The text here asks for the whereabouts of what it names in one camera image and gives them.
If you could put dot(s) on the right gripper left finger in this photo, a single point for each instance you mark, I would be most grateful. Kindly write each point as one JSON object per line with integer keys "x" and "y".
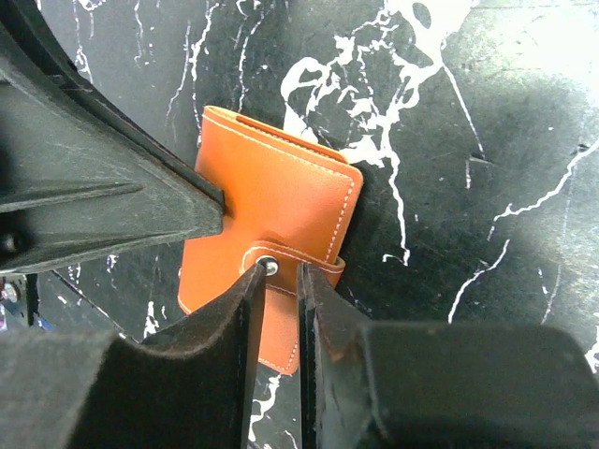
{"x": 190, "y": 385}

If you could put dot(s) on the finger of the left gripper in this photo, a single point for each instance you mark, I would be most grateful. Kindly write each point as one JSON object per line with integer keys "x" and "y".
{"x": 73, "y": 189}
{"x": 25, "y": 24}

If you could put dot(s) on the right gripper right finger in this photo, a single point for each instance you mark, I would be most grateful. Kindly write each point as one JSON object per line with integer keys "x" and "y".
{"x": 339, "y": 408}

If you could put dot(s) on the brown leather card holder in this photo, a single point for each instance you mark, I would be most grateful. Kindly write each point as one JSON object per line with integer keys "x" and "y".
{"x": 288, "y": 201}

